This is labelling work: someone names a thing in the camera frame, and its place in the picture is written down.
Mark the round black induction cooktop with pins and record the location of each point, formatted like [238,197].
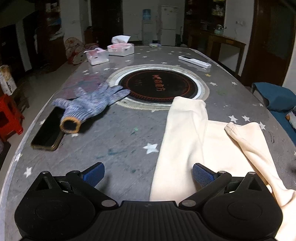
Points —
[154,86]

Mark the blue knitted work glove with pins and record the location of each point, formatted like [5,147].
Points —
[87,105]

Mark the red plastic stool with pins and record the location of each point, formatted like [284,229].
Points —
[11,118]

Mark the pink tissue box near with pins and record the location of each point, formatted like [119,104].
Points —
[97,56]

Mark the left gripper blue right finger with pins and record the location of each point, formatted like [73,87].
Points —
[202,175]

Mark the water dispenser with bottle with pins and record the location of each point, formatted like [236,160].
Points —
[147,35]

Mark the white remote control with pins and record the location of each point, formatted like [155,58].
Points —
[195,62]

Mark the white refrigerator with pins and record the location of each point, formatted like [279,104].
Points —
[168,25]

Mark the pink tissue box far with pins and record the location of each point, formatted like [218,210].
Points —
[120,46]

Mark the blue sofa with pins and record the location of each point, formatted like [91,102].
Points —
[280,101]

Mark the pink tissue box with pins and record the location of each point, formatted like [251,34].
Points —
[120,46]
[97,56]

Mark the small green white packet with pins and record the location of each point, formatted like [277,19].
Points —
[155,45]

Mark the cream white garment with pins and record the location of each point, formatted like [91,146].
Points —
[190,137]

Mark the dark wooden side table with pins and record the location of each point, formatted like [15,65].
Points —
[227,51]

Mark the black smartphone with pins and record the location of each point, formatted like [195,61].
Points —
[49,135]

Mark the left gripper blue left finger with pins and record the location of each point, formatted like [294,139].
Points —
[94,174]

